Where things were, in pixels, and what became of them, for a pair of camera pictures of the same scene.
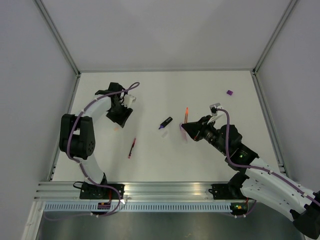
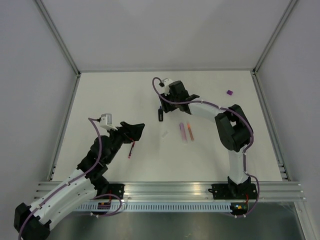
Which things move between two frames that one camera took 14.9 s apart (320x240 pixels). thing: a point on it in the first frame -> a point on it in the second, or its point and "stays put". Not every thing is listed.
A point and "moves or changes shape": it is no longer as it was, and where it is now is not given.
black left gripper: [121, 120] -> [128, 131]
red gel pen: [131, 148] stays put
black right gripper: [196, 129] -> [166, 107]
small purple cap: [229, 92] stays put
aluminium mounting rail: [135, 191] stays put
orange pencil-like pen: [186, 118] moves or changes shape
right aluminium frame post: [291, 5] stays put
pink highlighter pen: [185, 136] stays put
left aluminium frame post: [45, 12] stays put
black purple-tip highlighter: [165, 123] -> [160, 114]
